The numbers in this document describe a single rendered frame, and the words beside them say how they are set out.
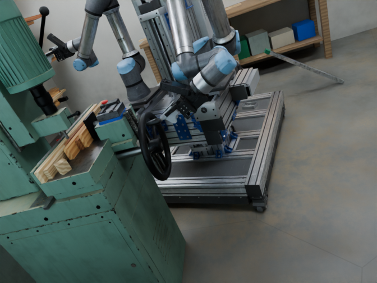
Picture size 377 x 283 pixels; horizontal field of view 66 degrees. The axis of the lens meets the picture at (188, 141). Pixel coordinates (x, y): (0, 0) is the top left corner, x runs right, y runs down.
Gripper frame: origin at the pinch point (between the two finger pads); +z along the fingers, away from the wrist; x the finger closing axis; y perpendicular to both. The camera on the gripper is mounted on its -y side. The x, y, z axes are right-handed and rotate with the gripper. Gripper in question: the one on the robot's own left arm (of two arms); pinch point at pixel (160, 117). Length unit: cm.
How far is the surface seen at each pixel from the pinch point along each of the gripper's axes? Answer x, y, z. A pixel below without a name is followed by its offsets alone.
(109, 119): -1.0, -14.4, 15.2
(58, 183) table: -26.6, -14.8, 32.5
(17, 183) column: -17, -26, 58
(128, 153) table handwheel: -4.8, 0.4, 20.4
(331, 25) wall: 323, 145, -85
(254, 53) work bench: 275, 87, 1
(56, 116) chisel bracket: -6.6, -30.1, 25.0
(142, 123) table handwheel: -6.7, -4.8, 3.2
